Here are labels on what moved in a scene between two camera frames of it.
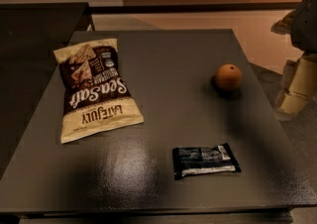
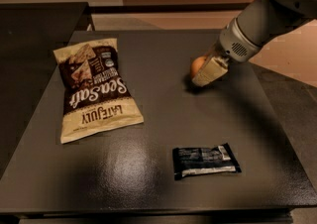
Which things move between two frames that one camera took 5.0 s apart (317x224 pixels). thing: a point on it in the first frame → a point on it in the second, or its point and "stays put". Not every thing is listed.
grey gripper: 307,25 → 235,44
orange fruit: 228,77 → 197,64
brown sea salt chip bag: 97,96 stays put
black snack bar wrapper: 195,161 stays put
